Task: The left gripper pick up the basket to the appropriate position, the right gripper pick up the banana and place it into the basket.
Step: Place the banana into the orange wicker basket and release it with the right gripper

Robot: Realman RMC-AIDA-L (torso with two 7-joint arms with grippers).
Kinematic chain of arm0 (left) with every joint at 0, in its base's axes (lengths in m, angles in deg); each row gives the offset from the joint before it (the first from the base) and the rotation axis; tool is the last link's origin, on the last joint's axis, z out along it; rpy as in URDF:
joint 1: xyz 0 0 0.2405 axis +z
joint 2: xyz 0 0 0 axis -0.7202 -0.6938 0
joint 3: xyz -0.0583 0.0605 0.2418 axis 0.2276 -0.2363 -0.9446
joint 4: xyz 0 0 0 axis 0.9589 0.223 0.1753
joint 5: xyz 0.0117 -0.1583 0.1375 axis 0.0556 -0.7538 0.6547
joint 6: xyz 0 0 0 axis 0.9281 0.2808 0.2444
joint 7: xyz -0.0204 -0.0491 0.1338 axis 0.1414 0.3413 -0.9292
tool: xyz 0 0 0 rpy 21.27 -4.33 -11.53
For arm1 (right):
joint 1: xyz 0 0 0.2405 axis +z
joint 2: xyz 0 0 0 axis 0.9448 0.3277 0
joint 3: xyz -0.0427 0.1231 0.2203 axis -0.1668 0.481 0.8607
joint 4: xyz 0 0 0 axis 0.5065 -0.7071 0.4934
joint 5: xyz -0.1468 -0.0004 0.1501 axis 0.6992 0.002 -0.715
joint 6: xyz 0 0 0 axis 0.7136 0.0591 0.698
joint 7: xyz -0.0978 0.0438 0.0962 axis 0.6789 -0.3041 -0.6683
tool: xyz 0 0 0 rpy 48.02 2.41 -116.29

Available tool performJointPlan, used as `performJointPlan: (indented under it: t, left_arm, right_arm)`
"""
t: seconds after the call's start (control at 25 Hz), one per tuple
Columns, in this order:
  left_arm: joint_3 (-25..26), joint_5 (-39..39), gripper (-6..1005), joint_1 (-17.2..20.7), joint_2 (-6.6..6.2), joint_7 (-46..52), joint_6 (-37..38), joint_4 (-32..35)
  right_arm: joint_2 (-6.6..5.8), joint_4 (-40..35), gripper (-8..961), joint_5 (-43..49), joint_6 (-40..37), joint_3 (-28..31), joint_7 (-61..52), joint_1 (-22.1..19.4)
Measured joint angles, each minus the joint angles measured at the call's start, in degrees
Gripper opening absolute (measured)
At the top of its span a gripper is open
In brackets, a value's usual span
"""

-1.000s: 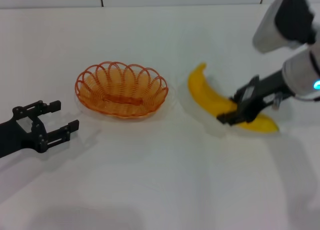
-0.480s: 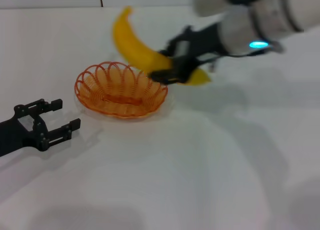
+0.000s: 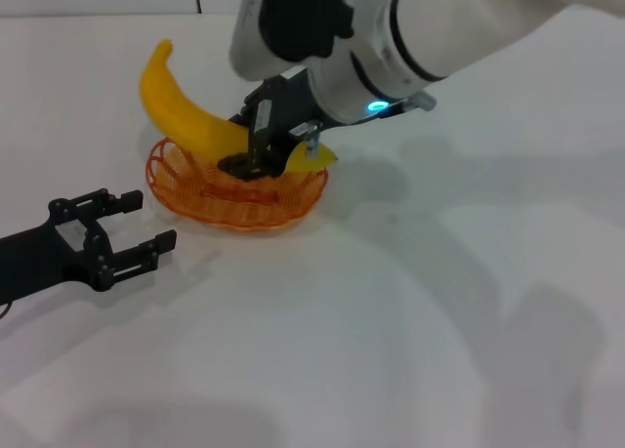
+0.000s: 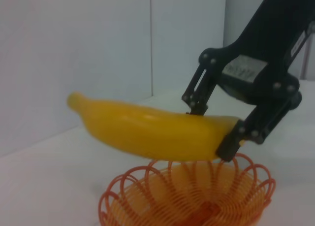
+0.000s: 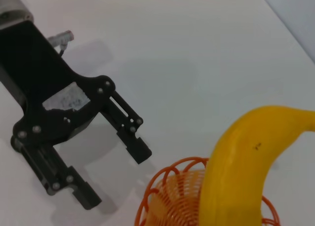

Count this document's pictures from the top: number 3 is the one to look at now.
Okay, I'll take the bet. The silver plug on right gripper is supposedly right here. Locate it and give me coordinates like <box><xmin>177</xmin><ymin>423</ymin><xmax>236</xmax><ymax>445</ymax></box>
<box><xmin>292</xmin><ymin>119</ymin><xmax>323</xmax><ymax>157</ymax></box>

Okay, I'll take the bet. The silver connector on right arm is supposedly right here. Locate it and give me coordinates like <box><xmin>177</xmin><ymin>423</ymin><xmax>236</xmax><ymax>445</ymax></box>
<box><xmin>408</xmin><ymin>91</ymin><xmax>438</xmax><ymax>112</ymax></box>

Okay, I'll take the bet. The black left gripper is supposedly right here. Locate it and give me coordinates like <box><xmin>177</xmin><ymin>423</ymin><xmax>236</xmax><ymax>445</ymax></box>
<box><xmin>0</xmin><ymin>187</ymin><xmax>179</xmax><ymax>304</ymax></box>

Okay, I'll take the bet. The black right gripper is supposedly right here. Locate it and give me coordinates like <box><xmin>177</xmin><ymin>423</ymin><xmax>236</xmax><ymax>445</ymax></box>
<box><xmin>217</xmin><ymin>66</ymin><xmax>324</xmax><ymax>183</ymax></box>

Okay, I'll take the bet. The orange wire basket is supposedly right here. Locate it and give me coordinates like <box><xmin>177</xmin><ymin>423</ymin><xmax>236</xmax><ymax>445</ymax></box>
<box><xmin>146</xmin><ymin>136</ymin><xmax>330</xmax><ymax>235</ymax></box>

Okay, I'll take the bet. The yellow banana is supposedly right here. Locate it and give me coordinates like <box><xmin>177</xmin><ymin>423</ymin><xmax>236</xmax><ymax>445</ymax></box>
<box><xmin>139</xmin><ymin>38</ymin><xmax>340</xmax><ymax>174</ymax></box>

